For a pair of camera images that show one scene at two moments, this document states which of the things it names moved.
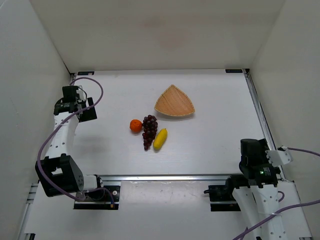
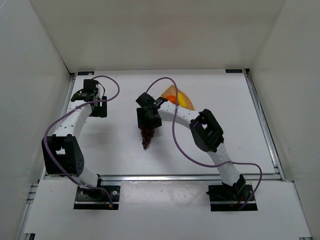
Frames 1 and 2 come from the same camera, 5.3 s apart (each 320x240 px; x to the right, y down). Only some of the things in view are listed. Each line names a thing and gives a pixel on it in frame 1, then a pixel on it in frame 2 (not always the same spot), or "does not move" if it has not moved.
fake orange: x=135 y=125 to x=172 y=98
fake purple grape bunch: x=150 y=127 does not move
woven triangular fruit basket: x=173 y=101 does not move
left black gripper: x=88 y=111 to x=99 y=110
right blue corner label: x=233 y=70 does not move
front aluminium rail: x=169 y=178 does not move
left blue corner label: x=85 y=73 does not move
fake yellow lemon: x=160 y=139 to x=182 y=100
